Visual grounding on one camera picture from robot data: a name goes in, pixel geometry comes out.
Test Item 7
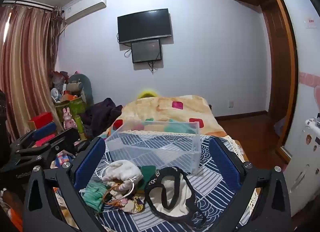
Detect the green tube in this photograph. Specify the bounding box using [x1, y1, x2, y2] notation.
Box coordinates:
[76, 115, 86, 135]

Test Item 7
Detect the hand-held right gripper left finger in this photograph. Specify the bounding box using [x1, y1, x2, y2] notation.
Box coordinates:
[22, 137, 108, 232]

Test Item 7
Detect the grey plush toy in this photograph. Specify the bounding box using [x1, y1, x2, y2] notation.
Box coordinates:
[66, 72, 94, 108]

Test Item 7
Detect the yellow round object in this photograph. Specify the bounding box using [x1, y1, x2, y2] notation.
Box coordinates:
[136, 90, 159, 100]

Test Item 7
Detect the white cloth with black trim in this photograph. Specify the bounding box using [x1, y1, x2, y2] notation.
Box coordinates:
[144, 167, 208, 228]

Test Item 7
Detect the yellow patterned blanket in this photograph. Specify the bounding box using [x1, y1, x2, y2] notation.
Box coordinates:
[107, 95, 226, 138]

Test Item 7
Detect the striped brown curtain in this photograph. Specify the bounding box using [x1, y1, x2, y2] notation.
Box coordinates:
[0, 5, 64, 143]

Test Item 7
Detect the white air conditioner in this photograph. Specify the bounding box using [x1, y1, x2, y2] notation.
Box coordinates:
[61, 0, 107, 25]

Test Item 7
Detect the floral fabric pouch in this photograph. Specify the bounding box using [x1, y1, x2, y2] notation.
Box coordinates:
[110, 195, 146, 214]

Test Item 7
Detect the blue box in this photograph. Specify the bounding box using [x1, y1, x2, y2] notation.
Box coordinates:
[31, 122, 58, 139]

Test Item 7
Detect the white wall device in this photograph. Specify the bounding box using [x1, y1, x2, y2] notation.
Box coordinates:
[303, 113, 320, 133]

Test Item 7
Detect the clear plastic box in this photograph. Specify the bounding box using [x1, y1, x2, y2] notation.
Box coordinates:
[105, 119, 202, 174]

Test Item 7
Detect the green cardboard box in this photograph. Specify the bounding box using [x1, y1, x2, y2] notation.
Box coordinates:
[55, 97, 87, 123]

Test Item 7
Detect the red box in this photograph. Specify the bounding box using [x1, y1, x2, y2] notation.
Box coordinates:
[28, 112, 54, 129]

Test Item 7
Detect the white drawstring pouch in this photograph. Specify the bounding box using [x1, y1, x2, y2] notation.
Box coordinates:
[96, 159, 144, 190]

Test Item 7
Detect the blue patterned cloth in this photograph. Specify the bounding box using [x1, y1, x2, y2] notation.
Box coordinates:
[54, 128, 260, 232]

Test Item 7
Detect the teal green cloth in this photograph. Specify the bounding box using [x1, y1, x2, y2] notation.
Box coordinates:
[82, 181, 108, 214]

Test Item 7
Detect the dark green cloth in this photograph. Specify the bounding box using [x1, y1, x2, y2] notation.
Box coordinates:
[136, 165, 160, 190]

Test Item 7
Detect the colourful printed box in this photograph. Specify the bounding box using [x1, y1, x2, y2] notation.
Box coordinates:
[51, 151, 76, 168]

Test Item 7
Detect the dark purple clothing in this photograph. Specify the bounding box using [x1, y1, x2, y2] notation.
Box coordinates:
[81, 97, 123, 139]

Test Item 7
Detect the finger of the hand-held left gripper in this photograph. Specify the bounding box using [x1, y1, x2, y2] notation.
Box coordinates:
[10, 127, 81, 156]
[15, 140, 75, 170]

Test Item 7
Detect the black wall television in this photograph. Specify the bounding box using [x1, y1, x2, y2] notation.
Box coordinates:
[117, 8, 173, 44]

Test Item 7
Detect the curtain rail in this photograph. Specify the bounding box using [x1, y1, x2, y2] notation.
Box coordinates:
[2, 0, 62, 12]

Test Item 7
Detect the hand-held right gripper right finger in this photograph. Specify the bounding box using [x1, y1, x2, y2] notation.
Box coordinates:
[212, 136, 292, 232]

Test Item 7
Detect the orange cloth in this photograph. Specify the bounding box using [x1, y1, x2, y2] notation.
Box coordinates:
[0, 188, 24, 232]

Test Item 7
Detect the orange braided cord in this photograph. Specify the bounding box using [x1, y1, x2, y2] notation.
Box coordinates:
[102, 183, 126, 206]

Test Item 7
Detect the pink wall sticker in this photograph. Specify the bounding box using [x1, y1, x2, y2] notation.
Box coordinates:
[299, 72, 320, 89]

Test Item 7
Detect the small black wall monitor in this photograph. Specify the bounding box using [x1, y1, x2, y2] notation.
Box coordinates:
[131, 39, 163, 64]

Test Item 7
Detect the pink bunny plush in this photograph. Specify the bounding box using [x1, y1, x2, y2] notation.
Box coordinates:
[62, 107, 77, 130]

